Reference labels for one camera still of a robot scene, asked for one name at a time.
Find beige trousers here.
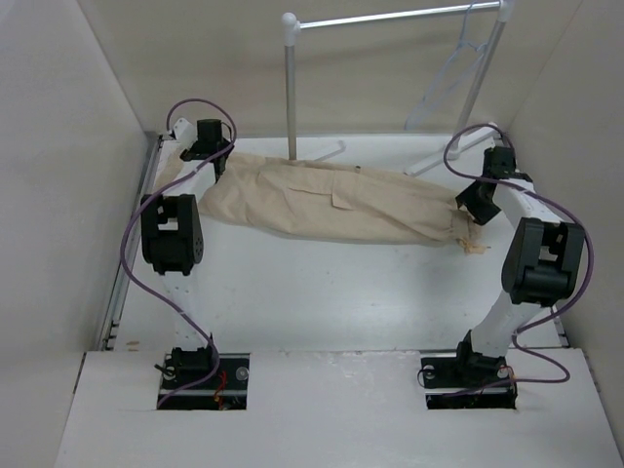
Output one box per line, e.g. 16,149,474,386
199,153,487,254

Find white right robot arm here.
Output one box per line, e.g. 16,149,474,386
451,146,585,387

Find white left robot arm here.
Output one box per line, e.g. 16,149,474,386
140,118,231,389

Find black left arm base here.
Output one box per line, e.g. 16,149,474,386
154,347,251,411

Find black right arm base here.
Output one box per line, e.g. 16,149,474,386
417,339,518,410

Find light blue clothes hanger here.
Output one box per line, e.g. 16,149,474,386
404,1,488,131

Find white clothes rack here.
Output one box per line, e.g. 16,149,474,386
281,0,517,176

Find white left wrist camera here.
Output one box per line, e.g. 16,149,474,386
169,117,197,149

